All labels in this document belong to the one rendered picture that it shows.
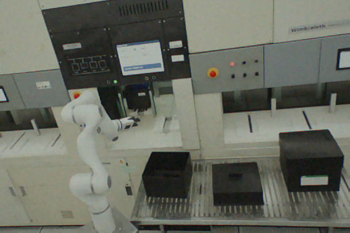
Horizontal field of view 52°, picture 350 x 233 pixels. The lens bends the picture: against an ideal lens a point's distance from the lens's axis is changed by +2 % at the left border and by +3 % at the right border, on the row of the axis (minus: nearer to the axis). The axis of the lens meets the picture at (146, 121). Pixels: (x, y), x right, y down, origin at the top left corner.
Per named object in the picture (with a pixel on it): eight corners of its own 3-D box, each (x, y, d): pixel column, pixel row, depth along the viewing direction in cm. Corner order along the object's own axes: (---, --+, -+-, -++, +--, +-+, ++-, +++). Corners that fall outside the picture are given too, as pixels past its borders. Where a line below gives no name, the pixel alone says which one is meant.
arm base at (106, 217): (100, 248, 204) (92, 224, 195) (85, 230, 218) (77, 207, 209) (127, 229, 212) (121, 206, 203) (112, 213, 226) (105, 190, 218)
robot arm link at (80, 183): (107, 213, 200) (96, 180, 188) (75, 215, 203) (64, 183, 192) (110, 198, 210) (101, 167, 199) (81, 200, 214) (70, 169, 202)
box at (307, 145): (287, 193, 215) (287, 158, 202) (278, 163, 239) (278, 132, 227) (341, 192, 209) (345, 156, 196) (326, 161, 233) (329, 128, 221)
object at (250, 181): (213, 206, 216) (211, 189, 209) (212, 175, 241) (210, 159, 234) (264, 205, 209) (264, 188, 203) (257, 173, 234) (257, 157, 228)
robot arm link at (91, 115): (87, 190, 205) (115, 188, 202) (80, 197, 193) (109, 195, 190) (76, 105, 201) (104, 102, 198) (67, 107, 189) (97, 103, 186)
